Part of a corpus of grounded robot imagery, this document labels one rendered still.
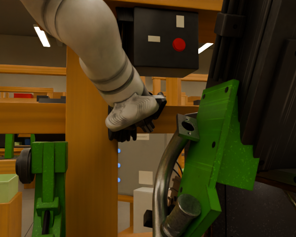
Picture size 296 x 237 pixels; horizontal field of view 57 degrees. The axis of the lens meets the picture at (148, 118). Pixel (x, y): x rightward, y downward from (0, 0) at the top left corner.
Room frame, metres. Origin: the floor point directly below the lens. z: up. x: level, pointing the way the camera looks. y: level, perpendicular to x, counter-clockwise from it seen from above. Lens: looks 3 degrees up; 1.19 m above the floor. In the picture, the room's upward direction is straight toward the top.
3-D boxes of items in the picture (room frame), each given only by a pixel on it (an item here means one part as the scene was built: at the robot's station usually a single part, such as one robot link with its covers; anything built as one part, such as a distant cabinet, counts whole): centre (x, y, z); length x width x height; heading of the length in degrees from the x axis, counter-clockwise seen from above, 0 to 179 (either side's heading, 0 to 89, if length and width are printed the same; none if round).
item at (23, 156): (0.58, 0.26, 1.12); 0.07 x 0.03 x 0.08; 12
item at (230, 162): (0.47, -0.13, 1.17); 0.13 x 0.12 x 0.20; 102
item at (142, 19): (0.73, -0.04, 1.42); 0.17 x 0.12 x 0.15; 102
